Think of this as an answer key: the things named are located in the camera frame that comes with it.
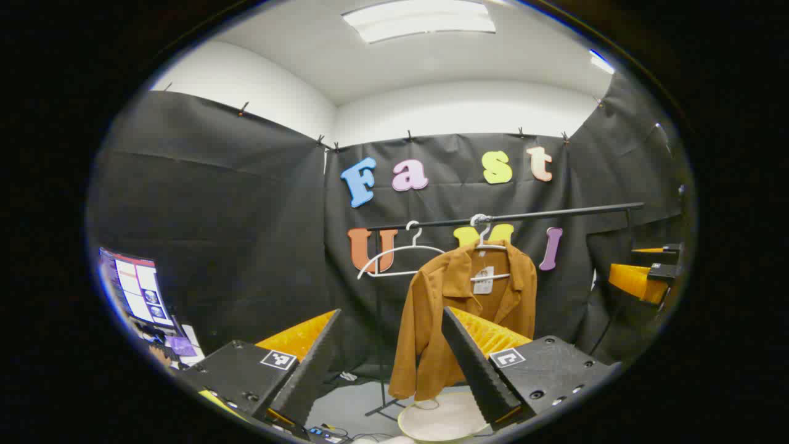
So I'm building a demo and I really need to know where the large ceiling light panel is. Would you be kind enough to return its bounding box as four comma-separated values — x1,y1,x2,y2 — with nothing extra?
342,0,497,45

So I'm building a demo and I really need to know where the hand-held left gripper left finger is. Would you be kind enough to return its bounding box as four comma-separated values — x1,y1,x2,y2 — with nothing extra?
176,308,343,432

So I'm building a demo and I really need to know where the brown jacket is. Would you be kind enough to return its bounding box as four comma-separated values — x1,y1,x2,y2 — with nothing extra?
388,239,538,401

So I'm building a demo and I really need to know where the white plastic clothes hanger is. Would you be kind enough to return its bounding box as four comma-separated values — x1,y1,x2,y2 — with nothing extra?
470,213,512,283
356,220,446,280

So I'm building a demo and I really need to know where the black backdrop cloth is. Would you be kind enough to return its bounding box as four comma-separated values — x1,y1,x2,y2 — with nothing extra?
86,68,688,383

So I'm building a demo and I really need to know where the white laundry hamper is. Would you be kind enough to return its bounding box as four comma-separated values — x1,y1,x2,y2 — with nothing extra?
398,392,494,443

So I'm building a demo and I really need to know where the computer monitor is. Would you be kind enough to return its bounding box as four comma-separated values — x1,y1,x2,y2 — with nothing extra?
99,247,176,331

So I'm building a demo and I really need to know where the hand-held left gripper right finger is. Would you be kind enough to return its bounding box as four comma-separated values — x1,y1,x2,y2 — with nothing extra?
441,305,622,432

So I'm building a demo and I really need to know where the black clothes rack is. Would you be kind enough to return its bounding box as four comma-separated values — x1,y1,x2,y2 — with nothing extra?
364,202,646,421

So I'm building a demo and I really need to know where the row of small cloth clips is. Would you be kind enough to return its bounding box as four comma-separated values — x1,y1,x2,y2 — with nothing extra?
163,80,608,152

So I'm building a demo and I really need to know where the small ceiling light panel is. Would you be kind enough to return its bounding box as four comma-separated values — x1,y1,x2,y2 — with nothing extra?
589,49,616,75

